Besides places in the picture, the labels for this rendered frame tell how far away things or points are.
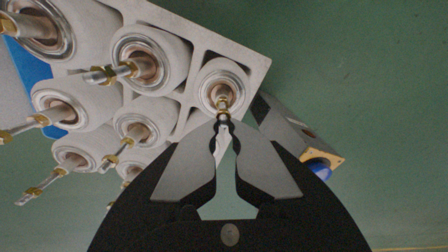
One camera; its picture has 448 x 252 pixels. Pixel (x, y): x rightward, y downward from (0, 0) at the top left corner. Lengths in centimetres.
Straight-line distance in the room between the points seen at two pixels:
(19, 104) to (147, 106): 42
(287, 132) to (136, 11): 32
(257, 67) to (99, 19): 26
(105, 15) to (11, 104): 39
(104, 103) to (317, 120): 67
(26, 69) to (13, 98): 9
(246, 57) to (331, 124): 52
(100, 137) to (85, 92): 12
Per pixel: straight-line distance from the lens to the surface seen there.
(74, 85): 32
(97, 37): 28
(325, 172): 25
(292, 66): 51
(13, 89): 62
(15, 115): 64
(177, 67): 22
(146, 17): 30
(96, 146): 38
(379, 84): 73
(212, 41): 27
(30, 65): 58
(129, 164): 35
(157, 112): 26
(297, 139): 24
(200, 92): 21
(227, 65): 21
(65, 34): 28
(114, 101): 35
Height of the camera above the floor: 45
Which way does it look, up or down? 59 degrees down
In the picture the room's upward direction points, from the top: 177 degrees clockwise
